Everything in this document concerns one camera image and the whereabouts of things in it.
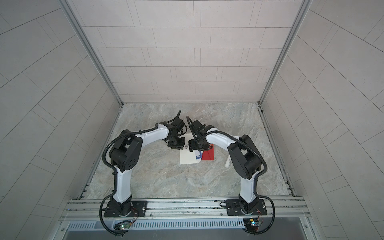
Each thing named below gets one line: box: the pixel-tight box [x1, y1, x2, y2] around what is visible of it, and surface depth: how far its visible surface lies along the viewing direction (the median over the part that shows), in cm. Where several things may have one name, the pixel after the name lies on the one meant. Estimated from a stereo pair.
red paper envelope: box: [201, 144, 215, 161], surface depth 90 cm
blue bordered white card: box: [195, 149, 203, 160], surface depth 90 cm
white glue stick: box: [225, 158, 232, 168], surface depth 86 cm
